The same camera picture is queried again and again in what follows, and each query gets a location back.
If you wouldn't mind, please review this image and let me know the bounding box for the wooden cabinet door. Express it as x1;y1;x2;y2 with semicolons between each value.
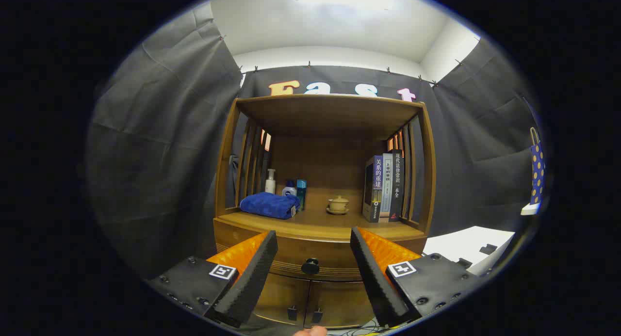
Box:
305;278;378;330
253;272;311;327

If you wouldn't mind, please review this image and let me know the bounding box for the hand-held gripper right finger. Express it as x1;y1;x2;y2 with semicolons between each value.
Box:
350;227;480;328

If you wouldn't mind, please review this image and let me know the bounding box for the white side table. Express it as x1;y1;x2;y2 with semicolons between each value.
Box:
422;226;516;277

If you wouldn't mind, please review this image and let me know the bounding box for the blue folded towel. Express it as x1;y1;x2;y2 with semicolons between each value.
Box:
240;192;300;220

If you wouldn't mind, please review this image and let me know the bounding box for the black spine book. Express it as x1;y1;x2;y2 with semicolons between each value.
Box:
390;152;404;222

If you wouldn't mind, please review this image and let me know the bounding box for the blue spine book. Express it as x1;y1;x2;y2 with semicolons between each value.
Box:
362;155;384;223

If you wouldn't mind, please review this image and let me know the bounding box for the bundle of cables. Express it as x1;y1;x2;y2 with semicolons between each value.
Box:
334;320;391;336

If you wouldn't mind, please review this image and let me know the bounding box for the wooden drawer with black knob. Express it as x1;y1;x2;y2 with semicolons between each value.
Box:
213;220;427;282

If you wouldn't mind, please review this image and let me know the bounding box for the blue polka-dot gift bag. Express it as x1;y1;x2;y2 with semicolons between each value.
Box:
529;127;546;206

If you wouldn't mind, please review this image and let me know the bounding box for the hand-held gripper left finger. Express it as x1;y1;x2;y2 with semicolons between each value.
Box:
146;231;278;328

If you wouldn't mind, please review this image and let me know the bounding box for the wooden countertop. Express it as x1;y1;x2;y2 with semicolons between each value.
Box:
216;208;427;242

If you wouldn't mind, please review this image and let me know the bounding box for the light grey spine book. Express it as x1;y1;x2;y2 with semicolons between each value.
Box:
382;153;394;221

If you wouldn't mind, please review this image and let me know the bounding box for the wooden cabinet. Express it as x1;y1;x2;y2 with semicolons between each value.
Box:
213;94;436;330

